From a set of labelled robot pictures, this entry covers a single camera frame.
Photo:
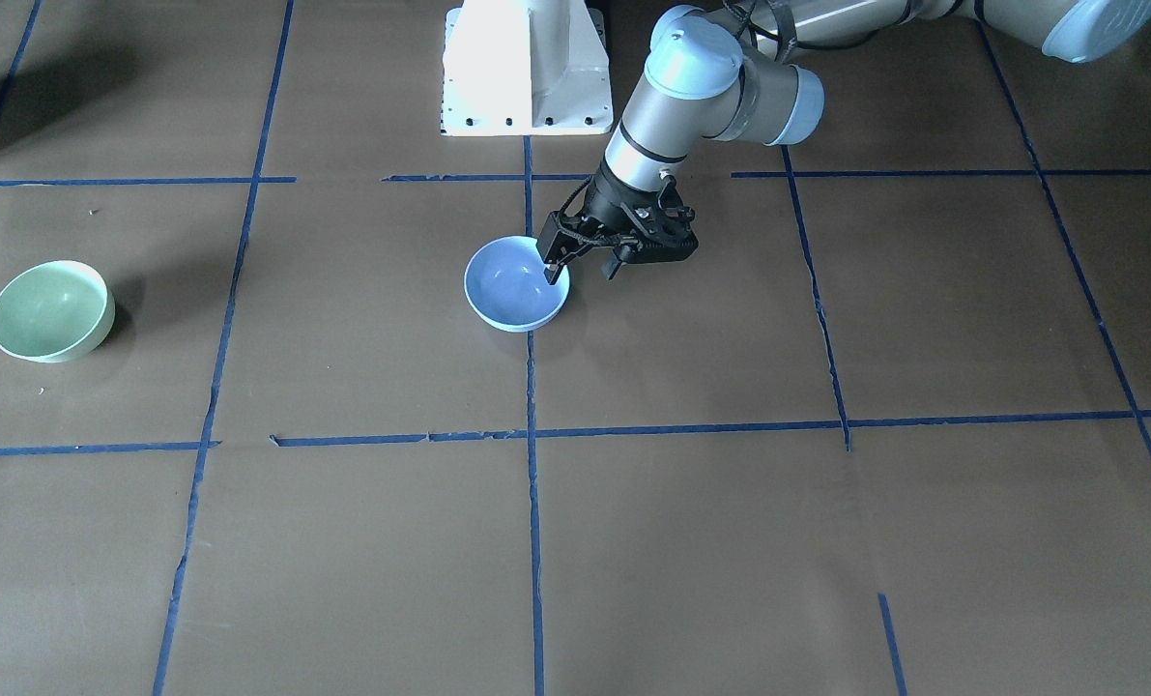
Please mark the blue bowl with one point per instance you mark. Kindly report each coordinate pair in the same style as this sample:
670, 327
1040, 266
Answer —
506, 286

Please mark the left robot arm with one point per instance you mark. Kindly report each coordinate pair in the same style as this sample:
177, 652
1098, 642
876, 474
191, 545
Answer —
730, 75

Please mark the green bowl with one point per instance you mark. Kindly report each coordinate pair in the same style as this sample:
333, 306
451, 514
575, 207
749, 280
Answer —
55, 312

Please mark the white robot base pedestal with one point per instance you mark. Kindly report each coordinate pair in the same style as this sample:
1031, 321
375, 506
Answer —
516, 68

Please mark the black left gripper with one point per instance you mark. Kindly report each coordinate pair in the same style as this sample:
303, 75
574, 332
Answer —
606, 204

